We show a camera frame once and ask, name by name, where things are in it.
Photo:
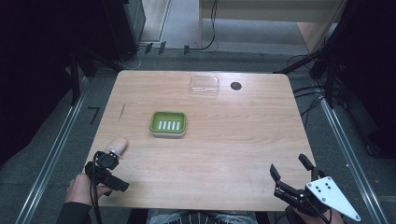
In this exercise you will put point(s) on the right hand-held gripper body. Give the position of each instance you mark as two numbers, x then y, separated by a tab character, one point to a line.
323	193

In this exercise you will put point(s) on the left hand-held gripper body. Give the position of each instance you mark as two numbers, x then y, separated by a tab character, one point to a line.
107	179

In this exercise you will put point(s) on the beige soap bar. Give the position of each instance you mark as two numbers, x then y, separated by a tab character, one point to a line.
119	144

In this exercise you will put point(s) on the person's right hand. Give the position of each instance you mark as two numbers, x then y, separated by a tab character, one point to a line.
333	218

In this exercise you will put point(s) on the person's left hand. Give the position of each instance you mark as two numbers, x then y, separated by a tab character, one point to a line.
80	188

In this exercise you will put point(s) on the green soap dish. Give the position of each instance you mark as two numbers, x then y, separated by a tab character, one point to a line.
168	124

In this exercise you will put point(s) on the person's legs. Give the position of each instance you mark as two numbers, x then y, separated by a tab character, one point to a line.
202	217

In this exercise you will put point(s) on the black round table grommet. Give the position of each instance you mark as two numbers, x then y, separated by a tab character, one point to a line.
236	86

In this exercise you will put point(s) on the clear plastic container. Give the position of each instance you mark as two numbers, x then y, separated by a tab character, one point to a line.
204	85

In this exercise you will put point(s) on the black cabinet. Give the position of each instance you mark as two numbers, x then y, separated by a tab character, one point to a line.
123	26

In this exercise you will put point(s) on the pale wooden shelf unit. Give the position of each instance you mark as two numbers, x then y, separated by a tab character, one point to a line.
264	11

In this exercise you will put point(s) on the metal floor rail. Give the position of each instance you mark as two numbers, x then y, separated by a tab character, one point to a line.
353	161
53	152

